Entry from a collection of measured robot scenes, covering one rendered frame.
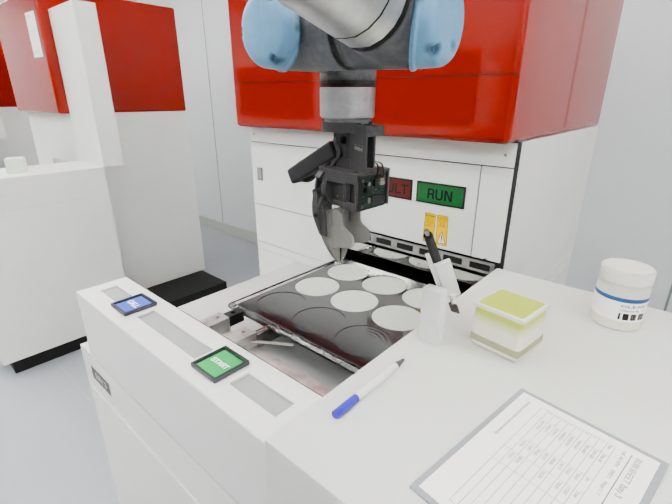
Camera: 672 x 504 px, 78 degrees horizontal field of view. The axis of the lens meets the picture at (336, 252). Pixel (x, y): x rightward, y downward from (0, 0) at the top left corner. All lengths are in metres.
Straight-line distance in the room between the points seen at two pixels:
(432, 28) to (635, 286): 0.50
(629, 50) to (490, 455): 2.06
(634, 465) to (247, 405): 0.40
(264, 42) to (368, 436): 0.42
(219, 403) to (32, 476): 1.56
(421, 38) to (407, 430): 0.38
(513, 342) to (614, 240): 1.84
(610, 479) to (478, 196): 0.58
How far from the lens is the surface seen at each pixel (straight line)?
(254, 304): 0.88
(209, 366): 0.60
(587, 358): 0.68
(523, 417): 0.54
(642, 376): 0.68
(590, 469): 0.51
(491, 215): 0.91
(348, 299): 0.89
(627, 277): 0.74
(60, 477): 2.00
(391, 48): 0.40
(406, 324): 0.81
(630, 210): 2.38
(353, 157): 0.57
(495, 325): 0.61
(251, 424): 0.51
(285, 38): 0.46
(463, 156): 0.92
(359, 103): 0.57
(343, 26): 0.36
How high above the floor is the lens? 1.30
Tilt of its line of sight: 20 degrees down
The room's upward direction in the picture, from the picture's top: straight up
